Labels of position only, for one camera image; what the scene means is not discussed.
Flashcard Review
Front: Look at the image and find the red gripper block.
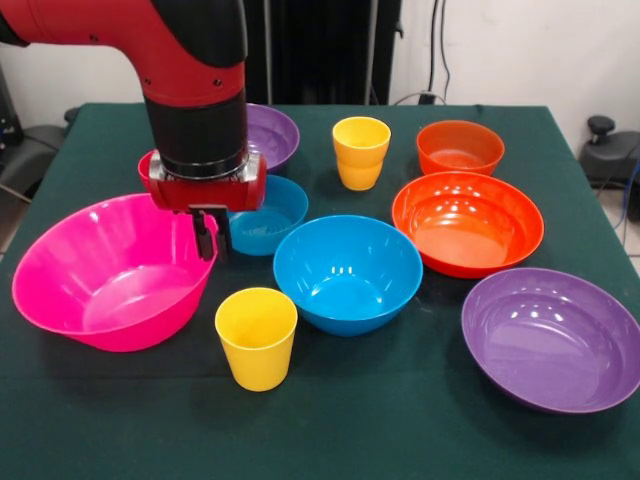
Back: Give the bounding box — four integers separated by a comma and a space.
147, 153, 269, 264

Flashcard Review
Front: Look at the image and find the pink plastic bowl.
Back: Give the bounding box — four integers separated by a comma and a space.
11, 192, 221, 354

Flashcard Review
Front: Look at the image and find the small blue plastic bowl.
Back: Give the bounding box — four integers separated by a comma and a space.
227, 173, 310, 257

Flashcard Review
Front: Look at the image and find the red plastic cup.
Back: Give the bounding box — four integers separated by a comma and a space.
137, 151, 159, 194

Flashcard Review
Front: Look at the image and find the yellow plastic cup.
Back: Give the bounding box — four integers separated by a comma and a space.
214, 286, 299, 393
331, 116, 392, 170
336, 158, 384, 192

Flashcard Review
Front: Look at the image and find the purple plastic bowl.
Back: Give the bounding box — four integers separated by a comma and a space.
460, 267, 640, 415
245, 103, 301, 172

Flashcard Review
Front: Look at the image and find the large blue plastic bowl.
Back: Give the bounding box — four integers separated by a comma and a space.
272, 214, 424, 338

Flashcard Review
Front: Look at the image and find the black padded equipment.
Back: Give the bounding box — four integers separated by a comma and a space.
0, 124, 69, 201

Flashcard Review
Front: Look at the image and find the dark green tablecloth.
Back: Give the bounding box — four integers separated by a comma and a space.
0, 102, 640, 480

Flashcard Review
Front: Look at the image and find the dark device box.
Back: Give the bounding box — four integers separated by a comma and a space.
0, 64, 21, 147

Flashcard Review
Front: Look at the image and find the large orange plastic bowl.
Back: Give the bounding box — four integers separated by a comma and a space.
391, 171, 546, 280

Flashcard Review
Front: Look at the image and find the small orange plastic bowl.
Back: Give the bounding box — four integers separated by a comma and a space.
415, 119, 506, 177

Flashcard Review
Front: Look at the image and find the black equipment base with knob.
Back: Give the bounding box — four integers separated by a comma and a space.
578, 115, 640, 189

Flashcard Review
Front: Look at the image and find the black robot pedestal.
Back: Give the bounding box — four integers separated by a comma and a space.
244, 0, 404, 106

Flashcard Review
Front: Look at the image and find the grey cable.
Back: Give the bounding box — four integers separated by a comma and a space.
391, 91, 448, 107

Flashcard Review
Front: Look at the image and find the black wall cable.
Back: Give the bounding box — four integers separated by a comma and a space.
427, 0, 438, 97
438, 0, 452, 100

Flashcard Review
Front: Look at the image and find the blue cable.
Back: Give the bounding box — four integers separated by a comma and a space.
617, 159, 640, 246

